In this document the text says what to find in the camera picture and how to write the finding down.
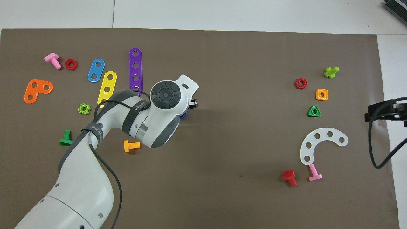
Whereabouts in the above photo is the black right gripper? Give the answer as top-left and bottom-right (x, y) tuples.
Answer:
(364, 98), (407, 128)

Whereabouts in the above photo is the purple four-hole plate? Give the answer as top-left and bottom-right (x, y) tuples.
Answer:
(128, 47), (143, 96)

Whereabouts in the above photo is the lime green cross bolt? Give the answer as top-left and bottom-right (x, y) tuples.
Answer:
(323, 66), (340, 79)

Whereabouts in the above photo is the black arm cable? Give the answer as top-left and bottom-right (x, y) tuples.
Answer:
(368, 98), (407, 170)
(89, 90), (152, 229)

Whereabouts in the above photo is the grey metal device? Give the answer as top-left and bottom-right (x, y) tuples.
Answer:
(383, 0), (407, 18)

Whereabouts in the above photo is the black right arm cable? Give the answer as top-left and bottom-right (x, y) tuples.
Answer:
(368, 98), (407, 170)

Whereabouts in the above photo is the brown table mat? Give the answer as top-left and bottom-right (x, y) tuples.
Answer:
(0, 28), (400, 229)

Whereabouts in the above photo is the orange heart-shaped plate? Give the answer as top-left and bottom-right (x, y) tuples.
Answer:
(24, 79), (54, 104)

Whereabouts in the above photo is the pink plastic bolt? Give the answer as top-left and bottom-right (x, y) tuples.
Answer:
(44, 52), (62, 70)
(308, 164), (323, 182)

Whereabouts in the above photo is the blue two-hole plate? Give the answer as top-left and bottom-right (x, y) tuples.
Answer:
(87, 58), (106, 83)

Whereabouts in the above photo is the red plastic bolt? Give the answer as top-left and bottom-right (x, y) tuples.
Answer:
(281, 170), (298, 187)

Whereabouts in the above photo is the green plastic bolt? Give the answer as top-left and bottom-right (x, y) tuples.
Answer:
(59, 129), (74, 147)

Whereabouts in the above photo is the white curved hole plate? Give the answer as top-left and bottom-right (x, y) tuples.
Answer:
(300, 128), (349, 166)

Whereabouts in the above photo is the yellow three-hole plate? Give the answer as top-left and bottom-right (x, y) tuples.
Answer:
(97, 71), (118, 109)

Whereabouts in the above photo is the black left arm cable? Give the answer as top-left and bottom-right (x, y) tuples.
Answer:
(89, 90), (152, 229)

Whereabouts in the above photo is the orange plastic bolt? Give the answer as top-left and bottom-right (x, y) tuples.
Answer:
(123, 140), (141, 153)

